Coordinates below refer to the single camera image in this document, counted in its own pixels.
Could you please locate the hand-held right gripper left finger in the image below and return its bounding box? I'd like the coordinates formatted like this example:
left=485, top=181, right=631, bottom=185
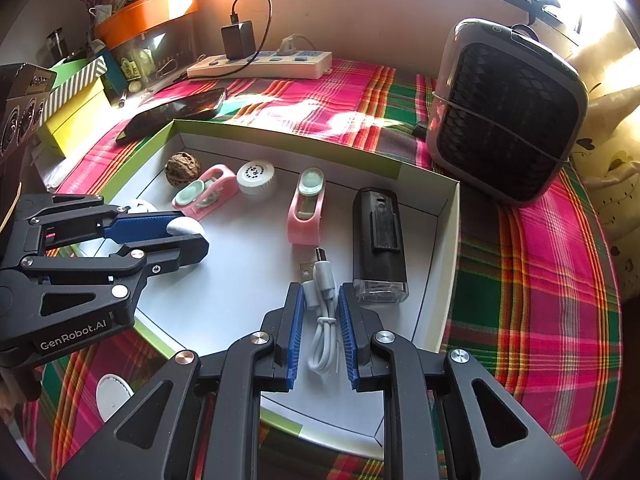
left=57, top=282, right=306, bottom=480

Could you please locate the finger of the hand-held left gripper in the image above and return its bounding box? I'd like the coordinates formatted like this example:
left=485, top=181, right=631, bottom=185
left=20, top=232, right=210, bottom=287
left=15, top=194, right=188, bottom=250

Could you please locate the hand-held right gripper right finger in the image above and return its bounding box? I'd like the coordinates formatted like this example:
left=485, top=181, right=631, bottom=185
left=337, top=282, right=583, bottom=480

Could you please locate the white usb cable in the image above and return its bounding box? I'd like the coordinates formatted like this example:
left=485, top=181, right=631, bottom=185
left=299, top=247, right=341, bottom=373

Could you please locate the white dome plug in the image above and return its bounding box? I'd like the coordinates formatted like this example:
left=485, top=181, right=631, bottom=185
left=167, top=217, right=206, bottom=237

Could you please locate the green and white cardboard box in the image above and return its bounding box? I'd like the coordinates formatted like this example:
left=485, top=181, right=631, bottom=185
left=95, top=119, right=461, bottom=453

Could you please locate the white round container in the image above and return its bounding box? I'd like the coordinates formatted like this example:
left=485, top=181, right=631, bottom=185
left=236, top=160, right=277, bottom=202

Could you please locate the person's left hand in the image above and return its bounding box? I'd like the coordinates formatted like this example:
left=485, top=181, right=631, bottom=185
left=0, top=362, right=43, bottom=418

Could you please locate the brown walnut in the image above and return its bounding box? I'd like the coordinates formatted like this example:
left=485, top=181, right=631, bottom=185
left=165, top=152, right=202, bottom=190

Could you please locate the white round disc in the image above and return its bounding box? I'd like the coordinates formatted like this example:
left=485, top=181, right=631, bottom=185
left=95, top=372, right=136, bottom=423

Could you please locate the black bike light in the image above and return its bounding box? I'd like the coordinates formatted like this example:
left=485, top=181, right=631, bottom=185
left=351, top=187, right=410, bottom=305

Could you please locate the black smartphone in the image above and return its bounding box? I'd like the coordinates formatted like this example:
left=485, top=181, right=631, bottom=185
left=115, top=87, right=228, bottom=145

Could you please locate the yellow box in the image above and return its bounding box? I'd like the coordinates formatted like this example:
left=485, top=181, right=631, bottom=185
left=37, top=80, right=118, bottom=158

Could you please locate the striped box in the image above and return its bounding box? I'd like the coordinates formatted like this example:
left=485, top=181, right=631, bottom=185
left=42, top=55, right=108, bottom=123

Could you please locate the clear plastic container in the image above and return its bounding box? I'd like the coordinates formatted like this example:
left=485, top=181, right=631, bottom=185
left=107, top=10, right=198, bottom=86

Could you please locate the plaid tablecloth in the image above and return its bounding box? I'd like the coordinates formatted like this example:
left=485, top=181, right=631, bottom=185
left=20, top=57, right=623, bottom=480

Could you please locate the glass jar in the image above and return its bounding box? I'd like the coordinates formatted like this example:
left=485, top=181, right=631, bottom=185
left=45, top=27, right=68, bottom=63

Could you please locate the white power strip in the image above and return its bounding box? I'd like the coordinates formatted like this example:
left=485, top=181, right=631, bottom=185
left=186, top=50, right=333, bottom=80

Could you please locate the black charger adapter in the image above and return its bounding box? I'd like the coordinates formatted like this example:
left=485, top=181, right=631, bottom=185
left=221, top=21, right=257, bottom=60

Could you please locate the orange box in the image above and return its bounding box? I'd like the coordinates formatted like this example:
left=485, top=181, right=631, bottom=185
left=94, top=0, right=198, bottom=51

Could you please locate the grey desktop fan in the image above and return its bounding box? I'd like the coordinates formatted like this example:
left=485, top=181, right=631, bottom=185
left=425, top=17, right=590, bottom=207

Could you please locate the cream heart print curtain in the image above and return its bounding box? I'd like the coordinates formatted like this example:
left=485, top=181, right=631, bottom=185
left=565, top=0, right=640, bottom=301

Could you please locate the black charging cable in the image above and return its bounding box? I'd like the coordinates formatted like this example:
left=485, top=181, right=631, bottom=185
left=230, top=0, right=273, bottom=61

